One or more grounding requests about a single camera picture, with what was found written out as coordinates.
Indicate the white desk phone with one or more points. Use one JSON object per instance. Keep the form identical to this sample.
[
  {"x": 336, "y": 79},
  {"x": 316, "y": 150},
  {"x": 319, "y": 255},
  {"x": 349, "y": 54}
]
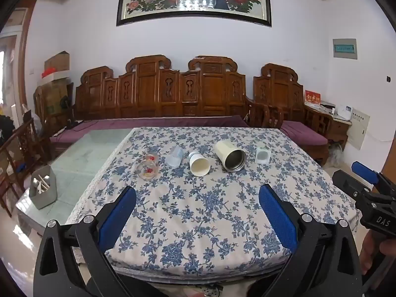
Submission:
[{"x": 344, "y": 112}]

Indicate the clear plastic cup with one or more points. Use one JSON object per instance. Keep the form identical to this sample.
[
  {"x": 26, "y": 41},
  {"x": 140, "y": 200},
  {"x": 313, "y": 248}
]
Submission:
[{"x": 174, "y": 157}]

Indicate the grey utensil holder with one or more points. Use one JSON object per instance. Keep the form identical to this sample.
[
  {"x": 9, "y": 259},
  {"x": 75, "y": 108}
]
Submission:
[{"x": 45, "y": 193}]

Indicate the wooden chair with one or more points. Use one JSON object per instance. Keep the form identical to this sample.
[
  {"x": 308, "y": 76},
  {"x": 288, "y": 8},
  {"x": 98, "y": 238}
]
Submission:
[{"x": 18, "y": 157}]

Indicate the red gift box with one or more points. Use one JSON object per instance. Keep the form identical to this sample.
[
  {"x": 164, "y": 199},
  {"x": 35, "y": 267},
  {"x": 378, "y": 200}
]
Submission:
[{"x": 312, "y": 99}]

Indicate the blue floral tablecloth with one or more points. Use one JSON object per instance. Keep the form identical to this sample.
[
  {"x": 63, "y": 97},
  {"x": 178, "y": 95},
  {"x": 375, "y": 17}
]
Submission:
[{"x": 198, "y": 219}]

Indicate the white wall cabinet door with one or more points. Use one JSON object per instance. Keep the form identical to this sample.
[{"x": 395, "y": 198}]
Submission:
[{"x": 358, "y": 130}]

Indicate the small white cup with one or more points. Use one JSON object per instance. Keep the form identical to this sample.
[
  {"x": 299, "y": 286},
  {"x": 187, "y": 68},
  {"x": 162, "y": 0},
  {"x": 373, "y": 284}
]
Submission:
[{"x": 262, "y": 155}]

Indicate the glass cup with red print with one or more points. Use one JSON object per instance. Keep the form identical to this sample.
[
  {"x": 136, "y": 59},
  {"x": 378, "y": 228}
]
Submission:
[{"x": 148, "y": 167}]

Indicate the wooden side table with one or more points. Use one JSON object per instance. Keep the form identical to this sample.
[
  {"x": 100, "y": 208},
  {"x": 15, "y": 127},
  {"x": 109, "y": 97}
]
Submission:
[{"x": 338, "y": 126}]

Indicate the person's right hand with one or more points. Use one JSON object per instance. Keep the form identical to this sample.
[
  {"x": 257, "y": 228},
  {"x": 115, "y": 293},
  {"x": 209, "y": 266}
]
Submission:
[{"x": 369, "y": 253}]

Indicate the large cardboard box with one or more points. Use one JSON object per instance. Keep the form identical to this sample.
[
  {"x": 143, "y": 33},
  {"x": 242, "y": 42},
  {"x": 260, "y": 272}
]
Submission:
[{"x": 54, "y": 99}]

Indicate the clear plastic bag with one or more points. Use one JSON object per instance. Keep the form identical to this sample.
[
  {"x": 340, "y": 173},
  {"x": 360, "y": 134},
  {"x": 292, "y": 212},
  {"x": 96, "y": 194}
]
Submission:
[{"x": 335, "y": 156}]

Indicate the long purple seat cushion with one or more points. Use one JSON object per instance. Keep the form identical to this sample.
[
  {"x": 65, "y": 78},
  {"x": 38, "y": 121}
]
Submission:
[{"x": 102, "y": 126}]

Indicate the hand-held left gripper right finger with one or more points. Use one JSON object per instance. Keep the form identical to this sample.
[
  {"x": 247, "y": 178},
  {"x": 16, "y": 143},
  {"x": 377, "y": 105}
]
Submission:
[{"x": 278, "y": 216}]

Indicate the white flat box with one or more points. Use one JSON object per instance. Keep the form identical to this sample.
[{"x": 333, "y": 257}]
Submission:
[{"x": 57, "y": 76}]

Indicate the white paper cup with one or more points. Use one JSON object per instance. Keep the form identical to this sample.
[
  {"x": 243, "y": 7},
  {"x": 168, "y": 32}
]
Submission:
[{"x": 199, "y": 164}]

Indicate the wall panel with green display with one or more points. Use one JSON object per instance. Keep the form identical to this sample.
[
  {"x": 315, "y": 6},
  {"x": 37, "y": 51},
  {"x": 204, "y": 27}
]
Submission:
[{"x": 345, "y": 48}]

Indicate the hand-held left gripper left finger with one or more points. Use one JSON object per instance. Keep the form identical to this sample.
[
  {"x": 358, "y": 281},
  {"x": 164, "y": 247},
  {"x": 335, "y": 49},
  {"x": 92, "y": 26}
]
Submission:
[{"x": 119, "y": 215}]

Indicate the carved wooden sofa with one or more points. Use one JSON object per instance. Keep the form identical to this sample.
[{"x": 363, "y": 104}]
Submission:
[{"x": 173, "y": 92}]

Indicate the cream steel-lined thermos cup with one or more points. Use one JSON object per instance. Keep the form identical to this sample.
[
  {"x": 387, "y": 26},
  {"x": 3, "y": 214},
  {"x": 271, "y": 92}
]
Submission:
[{"x": 230, "y": 157}]

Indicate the short purple seat cushion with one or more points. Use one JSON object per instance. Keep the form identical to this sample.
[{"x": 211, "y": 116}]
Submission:
[{"x": 301, "y": 133}]

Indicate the small cardboard box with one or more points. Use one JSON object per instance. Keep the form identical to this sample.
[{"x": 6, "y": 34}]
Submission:
[{"x": 58, "y": 61}]

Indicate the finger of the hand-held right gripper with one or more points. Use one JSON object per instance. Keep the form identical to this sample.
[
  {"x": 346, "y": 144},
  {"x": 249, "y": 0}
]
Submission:
[
  {"x": 365, "y": 170},
  {"x": 348, "y": 181}
]

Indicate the carved wooden armchair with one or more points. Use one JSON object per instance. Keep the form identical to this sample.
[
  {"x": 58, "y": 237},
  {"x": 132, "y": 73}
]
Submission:
[{"x": 281, "y": 92}]

